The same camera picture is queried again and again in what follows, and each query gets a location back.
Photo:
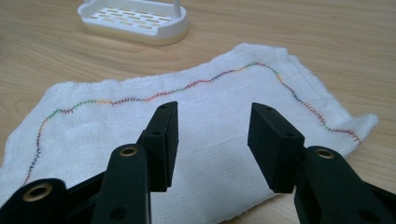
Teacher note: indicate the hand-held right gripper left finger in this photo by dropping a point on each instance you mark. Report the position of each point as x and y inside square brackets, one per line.
[162, 143]

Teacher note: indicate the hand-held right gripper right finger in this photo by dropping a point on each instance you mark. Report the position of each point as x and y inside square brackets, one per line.
[274, 149]

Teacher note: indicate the white cloth with coloured stitching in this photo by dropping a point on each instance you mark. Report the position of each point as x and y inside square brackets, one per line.
[214, 102]

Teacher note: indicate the white slotted plastic rack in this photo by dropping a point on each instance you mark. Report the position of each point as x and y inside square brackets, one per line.
[134, 20]

